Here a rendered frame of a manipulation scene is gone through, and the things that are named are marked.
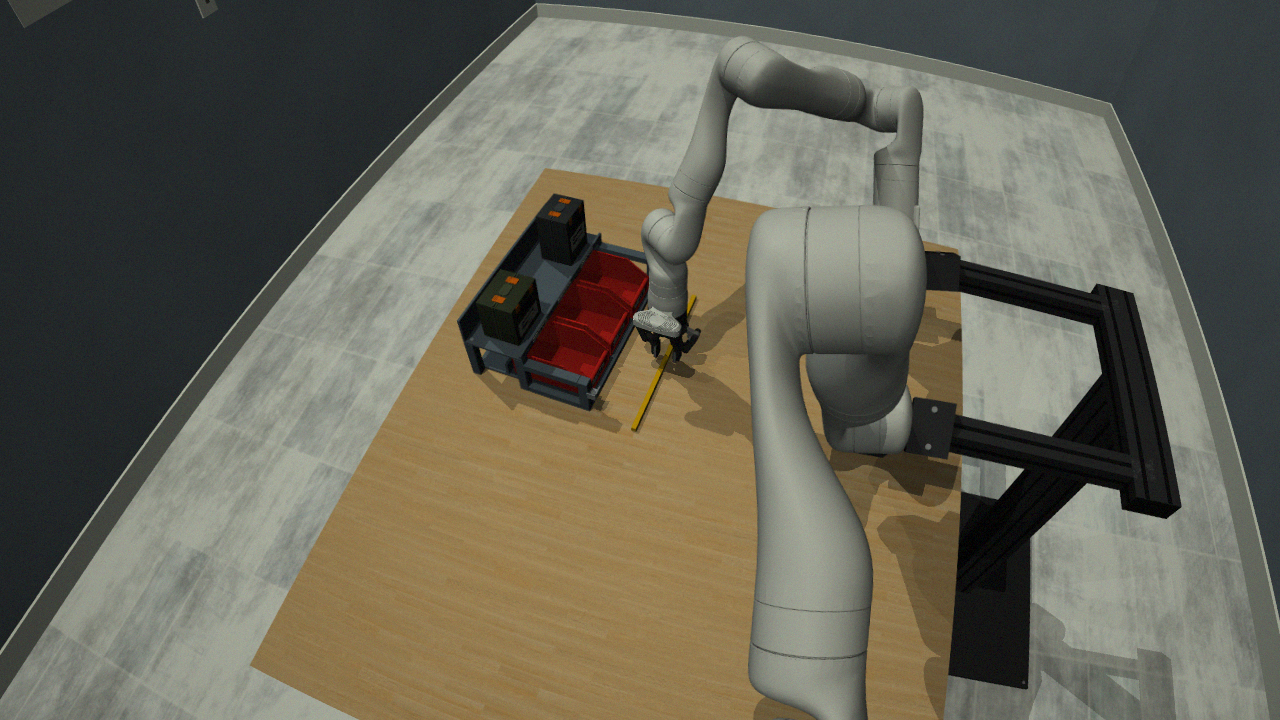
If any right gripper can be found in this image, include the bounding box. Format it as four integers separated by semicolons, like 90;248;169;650
635;309;701;363

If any yellow bar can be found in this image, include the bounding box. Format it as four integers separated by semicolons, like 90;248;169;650
631;295;696;432

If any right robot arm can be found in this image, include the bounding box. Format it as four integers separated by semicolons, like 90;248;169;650
634;36;923;337

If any red open-front bin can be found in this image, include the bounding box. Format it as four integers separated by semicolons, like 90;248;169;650
549;283;630;356
573;250;649;319
527;320;611;393

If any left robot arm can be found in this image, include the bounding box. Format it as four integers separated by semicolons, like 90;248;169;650
745;205;927;720

